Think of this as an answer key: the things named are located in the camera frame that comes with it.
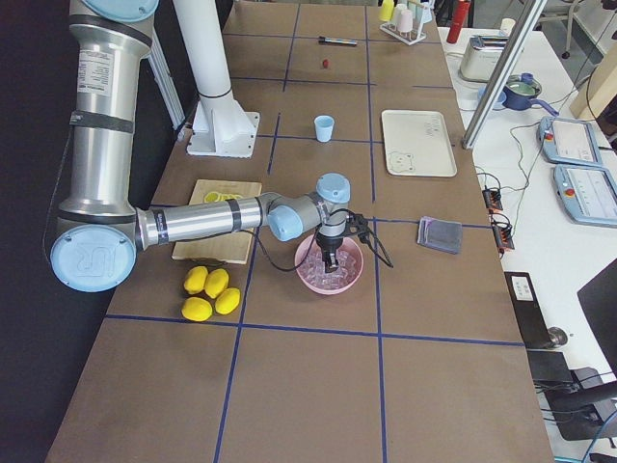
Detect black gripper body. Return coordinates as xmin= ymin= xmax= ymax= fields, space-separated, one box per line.
xmin=316 ymin=222 xmax=346 ymax=256

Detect steel muddler black tip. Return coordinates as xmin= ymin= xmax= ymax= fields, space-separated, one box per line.
xmin=317 ymin=36 xmax=358 ymax=46

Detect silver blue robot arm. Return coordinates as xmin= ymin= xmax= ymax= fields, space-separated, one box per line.
xmin=50 ymin=1 xmax=351 ymax=292

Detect pink bowl of ice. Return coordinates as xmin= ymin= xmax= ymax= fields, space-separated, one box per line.
xmin=295 ymin=236 xmax=363 ymax=295

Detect light blue cup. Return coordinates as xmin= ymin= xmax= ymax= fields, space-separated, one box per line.
xmin=313 ymin=115 xmax=335 ymax=143

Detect pink cup on rack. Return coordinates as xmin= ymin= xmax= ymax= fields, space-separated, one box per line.
xmin=392 ymin=9 xmax=414 ymax=34

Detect yellow cup on rack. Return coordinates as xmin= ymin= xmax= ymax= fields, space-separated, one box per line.
xmin=379 ymin=0 xmax=395 ymax=22

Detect bamboo cutting board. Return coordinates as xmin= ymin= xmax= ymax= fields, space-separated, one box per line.
xmin=172 ymin=179 xmax=262 ymax=264

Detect yellow lemon near right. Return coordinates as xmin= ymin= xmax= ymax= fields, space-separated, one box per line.
xmin=214 ymin=287 xmax=241 ymax=315

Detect yellow lemon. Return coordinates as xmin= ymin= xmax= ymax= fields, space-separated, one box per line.
xmin=181 ymin=297 xmax=213 ymax=322
xmin=183 ymin=266 xmax=208 ymax=295
xmin=203 ymin=268 xmax=229 ymax=299
xmin=214 ymin=287 xmax=241 ymax=315

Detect yellow lemon far right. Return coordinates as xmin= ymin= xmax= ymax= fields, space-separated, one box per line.
xmin=203 ymin=268 xmax=229 ymax=299

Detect grey folded cloth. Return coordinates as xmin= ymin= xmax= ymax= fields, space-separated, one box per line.
xmin=416 ymin=216 xmax=463 ymax=255

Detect lemon slices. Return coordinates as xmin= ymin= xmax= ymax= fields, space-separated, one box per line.
xmin=203 ymin=191 xmax=243 ymax=204

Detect cream bear tray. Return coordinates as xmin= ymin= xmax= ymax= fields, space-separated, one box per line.
xmin=381 ymin=110 xmax=457 ymax=177

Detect yellow lemon far left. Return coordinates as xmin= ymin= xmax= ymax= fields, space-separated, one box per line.
xmin=183 ymin=266 xmax=208 ymax=295

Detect yellow lemon near left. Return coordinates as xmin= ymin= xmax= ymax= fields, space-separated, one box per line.
xmin=181 ymin=297 xmax=213 ymax=322

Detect white toaster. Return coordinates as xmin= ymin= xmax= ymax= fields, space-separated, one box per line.
xmin=459 ymin=35 xmax=508 ymax=82

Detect blue pot with lid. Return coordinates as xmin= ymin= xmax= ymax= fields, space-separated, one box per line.
xmin=503 ymin=72 xmax=559 ymax=117

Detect upper teach pendant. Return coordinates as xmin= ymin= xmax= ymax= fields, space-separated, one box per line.
xmin=538 ymin=116 xmax=603 ymax=167

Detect teach pendant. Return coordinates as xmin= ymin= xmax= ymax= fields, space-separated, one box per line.
xmin=538 ymin=116 xmax=603 ymax=167
xmin=553 ymin=164 xmax=616 ymax=228

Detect lower teach pendant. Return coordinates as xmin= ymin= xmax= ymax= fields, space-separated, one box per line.
xmin=553 ymin=164 xmax=616 ymax=228

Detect red bottle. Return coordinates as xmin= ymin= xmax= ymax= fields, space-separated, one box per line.
xmin=446 ymin=0 xmax=471 ymax=44

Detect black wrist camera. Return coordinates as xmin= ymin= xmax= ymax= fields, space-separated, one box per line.
xmin=346 ymin=213 xmax=370 ymax=240

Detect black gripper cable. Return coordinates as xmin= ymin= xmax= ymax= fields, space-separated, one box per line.
xmin=255 ymin=209 xmax=395 ymax=272

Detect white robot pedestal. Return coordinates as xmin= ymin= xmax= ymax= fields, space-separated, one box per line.
xmin=174 ymin=0 xmax=260 ymax=158

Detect aluminium frame post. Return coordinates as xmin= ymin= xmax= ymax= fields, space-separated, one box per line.
xmin=462 ymin=0 xmax=548 ymax=150

